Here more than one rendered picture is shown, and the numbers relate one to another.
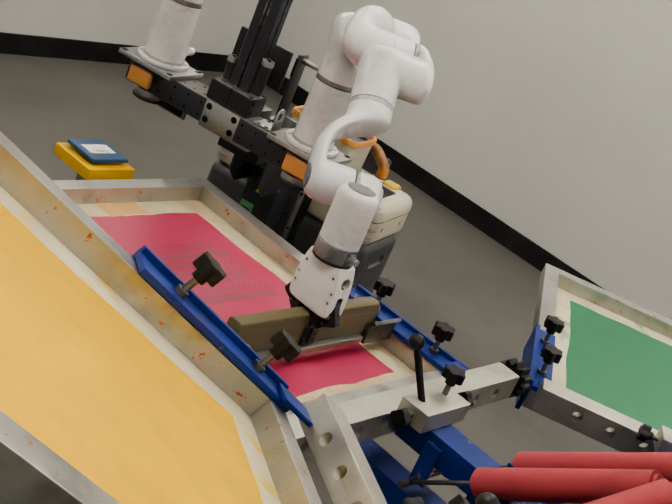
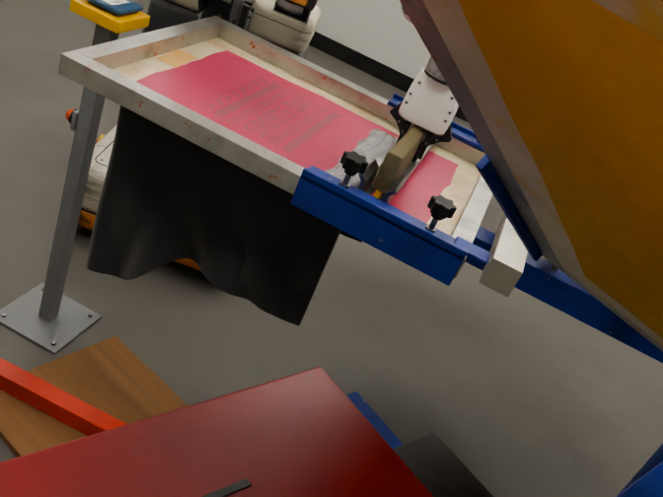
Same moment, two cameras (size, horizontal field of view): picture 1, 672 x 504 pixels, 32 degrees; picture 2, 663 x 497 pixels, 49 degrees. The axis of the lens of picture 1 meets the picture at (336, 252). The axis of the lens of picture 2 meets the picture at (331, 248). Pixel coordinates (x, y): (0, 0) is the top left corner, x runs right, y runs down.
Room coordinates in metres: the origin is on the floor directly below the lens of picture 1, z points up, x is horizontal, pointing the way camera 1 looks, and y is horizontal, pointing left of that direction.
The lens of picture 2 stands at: (0.67, 0.65, 1.51)
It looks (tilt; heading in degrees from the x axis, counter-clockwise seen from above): 30 degrees down; 334
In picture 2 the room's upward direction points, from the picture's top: 24 degrees clockwise
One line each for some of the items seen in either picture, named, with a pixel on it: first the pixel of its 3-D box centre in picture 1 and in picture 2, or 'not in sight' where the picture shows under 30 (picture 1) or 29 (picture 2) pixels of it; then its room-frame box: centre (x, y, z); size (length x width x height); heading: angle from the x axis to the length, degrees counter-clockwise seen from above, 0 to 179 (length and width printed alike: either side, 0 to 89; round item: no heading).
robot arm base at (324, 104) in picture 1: (326, 114); not in sight; (2.53, 0.14, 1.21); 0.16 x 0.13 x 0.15; 160
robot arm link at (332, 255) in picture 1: (339, 250); (450, 70); (1.87, 0.00, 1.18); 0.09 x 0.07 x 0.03; 56
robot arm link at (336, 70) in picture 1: (353, 51); not in sight; (2.52, 0.14, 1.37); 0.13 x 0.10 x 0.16; 103
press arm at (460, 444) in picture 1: (447, 449); not in sight; (1.67, -0.29, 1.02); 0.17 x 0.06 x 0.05; 56
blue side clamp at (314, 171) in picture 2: not in sight; (380, 222); (1.62, 0.13, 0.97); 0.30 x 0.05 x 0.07; 56
